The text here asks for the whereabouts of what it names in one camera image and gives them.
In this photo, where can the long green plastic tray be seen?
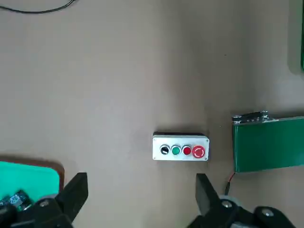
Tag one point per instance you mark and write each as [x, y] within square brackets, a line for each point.
[302, 54]

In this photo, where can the grey push-button control box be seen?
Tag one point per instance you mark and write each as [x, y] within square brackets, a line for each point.
[159, 154]

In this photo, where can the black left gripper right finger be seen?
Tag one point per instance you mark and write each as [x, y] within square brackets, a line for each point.
[209, 202]

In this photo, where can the black push-button switch part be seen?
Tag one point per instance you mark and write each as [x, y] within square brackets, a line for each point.
[20, 198]

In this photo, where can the green belt conveyor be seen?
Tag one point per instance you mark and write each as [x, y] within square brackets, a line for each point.
[266, 147]

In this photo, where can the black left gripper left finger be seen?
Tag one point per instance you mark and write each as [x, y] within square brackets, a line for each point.
[71, 197]

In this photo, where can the small green plastic tray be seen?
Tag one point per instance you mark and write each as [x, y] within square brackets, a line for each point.
[31, 175]

